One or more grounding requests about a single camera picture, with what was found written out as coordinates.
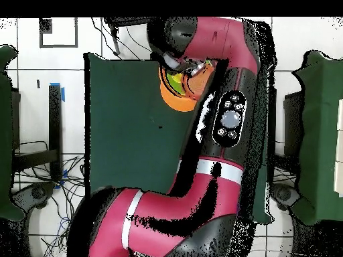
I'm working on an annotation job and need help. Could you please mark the small red-orange bowl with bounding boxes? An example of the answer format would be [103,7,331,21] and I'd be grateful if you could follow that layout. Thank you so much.
[183,62,216,101]

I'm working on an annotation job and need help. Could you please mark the green bowl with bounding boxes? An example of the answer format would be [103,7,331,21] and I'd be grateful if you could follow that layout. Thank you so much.
[165,70,187,96]

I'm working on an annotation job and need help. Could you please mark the black metal stand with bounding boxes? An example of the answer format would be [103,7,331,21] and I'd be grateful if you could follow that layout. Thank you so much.
[102,17,151,56]

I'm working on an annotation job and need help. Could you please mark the dark green tablecloth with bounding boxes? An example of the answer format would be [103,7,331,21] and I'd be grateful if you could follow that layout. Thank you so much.
[84,52,277,224]

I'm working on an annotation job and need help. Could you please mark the bundle of floor cables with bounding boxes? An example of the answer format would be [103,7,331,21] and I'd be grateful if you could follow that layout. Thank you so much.
[13,140,89,257]

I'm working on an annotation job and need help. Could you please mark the black beam with blue tape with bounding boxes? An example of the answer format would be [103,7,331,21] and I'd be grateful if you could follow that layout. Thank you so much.
[11,82,66,183]

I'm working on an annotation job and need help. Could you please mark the neighbouring green table cloth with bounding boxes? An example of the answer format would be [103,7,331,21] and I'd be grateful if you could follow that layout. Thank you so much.
[0,45,26,222]
[290,50,343,226]

